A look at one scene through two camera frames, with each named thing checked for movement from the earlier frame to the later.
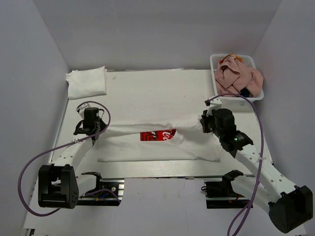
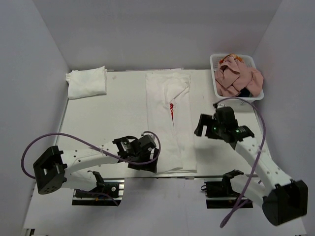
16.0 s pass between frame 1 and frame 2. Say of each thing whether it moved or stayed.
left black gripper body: moved
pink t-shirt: stayed
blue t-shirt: stayed
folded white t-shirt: stayed
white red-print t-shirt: moved
